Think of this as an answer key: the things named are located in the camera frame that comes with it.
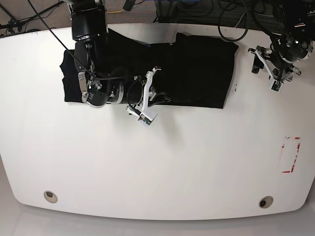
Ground table grommet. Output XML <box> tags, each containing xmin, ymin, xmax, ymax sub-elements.
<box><xmin>43</xmin><ymin>191</ymin><xmax>58</xmax><ymax>204</ymax></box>
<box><xmin>258</xmin><ymin>196</ymin><xmax>274</xmax><ymax>209</ymax></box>

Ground yellow cable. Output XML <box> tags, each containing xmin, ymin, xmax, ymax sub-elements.
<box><xmin>107</xmin><ymin>7</ymin><xmax>126</xmax><ymax>16</ymax></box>

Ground black cable bundle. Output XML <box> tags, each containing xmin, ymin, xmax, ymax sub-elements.
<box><xmin>152</xmin><ymin>0</ymin><xmax>259</xmax><ymax>25</ymax></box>

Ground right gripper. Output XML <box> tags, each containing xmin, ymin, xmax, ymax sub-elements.
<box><xmin>108</xmin><ymin>66</ymin><xmax>171</xmax><ymax>116</ymax></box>

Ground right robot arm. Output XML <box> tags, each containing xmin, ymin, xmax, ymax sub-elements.
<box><xmin>64</xmin><ymin>0</ymin><xmax>171</xmax><ymax>116</ymax></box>

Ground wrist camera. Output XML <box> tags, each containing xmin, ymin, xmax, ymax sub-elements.
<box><xmin>137</xmin><ymin>109</ymin><xmax>157</xmax><ymax>127</ymax></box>
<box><xmin>270</xmin><ymin>80</ymin><xmax>284</xmax><ymax>93</ymax></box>

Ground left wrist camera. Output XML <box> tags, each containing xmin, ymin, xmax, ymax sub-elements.
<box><xmin>270</xmin><ymin>80</ymin><xmax>284</xmax><ymax>93</ymax></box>

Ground left table grommet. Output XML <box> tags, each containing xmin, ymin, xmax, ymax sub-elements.
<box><xmin>43</xmin><ymin>191</ymin><xmax>58</xmax><ymax>204</ymax></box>

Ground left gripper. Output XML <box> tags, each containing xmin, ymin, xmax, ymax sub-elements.
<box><xmin>248</xmin><ymin>35</ymin><xmax>314</xmax><ymax>83</ymax></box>

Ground red tape marker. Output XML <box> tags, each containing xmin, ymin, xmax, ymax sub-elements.
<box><xmin>279</xmin><ymin>137</ymin><xmax>301</xmax><ymax>174</ymax></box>

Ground black T-shirt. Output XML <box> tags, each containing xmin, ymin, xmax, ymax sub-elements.
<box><xmin>60</xmin><ymin>33</ymin><xmax>238</xmax><ymax>109</ymax></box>

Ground right table grommet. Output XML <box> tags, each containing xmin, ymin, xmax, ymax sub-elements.
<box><xmin>258</xmin><ymin>196</ymin><xmax>274</xmax><ymax>209</ymax></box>

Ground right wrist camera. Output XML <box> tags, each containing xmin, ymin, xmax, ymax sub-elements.
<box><xmin>137</xmin><ymin>109</ymin><xmax>157</xmax><ymax>127</ymax></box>

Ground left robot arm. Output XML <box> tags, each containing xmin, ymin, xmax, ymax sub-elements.
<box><xmin>238</xmin><ymin>0</ymin><xmax>315</xmax><ymax>87</ymax></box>

